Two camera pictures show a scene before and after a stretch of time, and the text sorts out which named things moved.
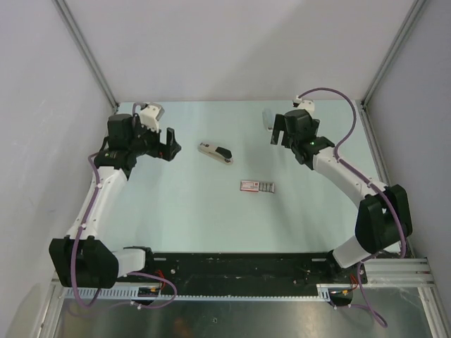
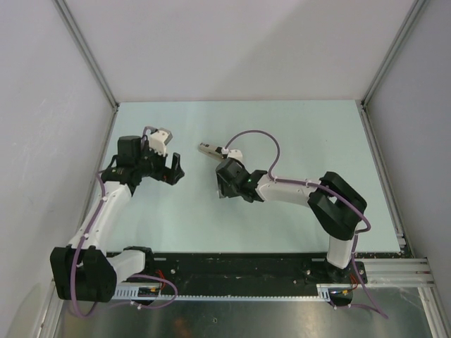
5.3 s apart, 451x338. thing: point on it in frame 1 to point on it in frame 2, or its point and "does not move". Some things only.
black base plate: (243, 273) does not move
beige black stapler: (220, 153) does not move
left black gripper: (166, 151) to (170, 176)
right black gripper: (280, 125) to (224, 191)
